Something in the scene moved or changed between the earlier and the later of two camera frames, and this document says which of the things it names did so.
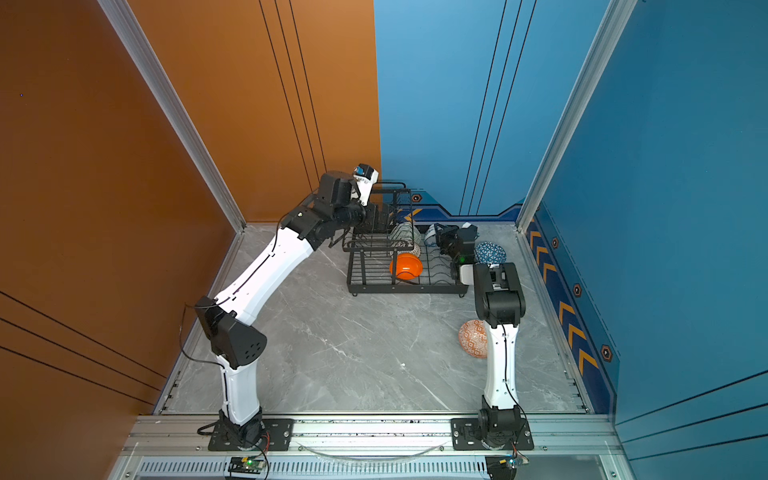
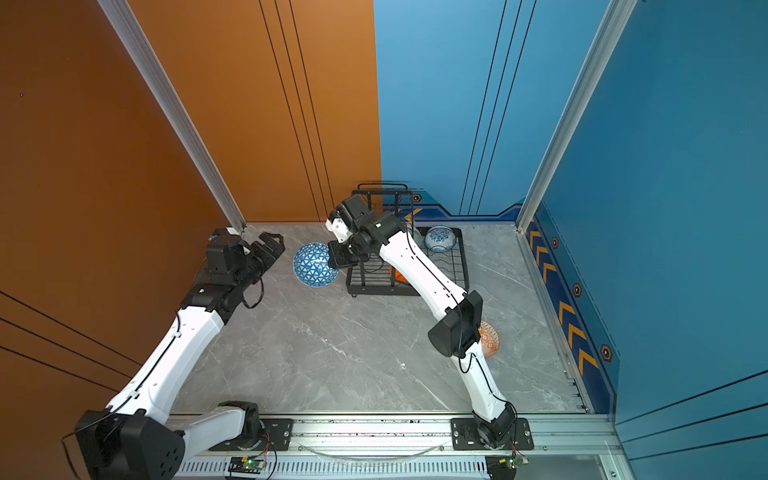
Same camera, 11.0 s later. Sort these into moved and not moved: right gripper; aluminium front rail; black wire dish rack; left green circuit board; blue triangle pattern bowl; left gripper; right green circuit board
Moved: left gripper; blue triangle pattern bowl; right gripper
Not moved: left green circuit board; right green circuit board; black wire dish rack; aluminium front rail
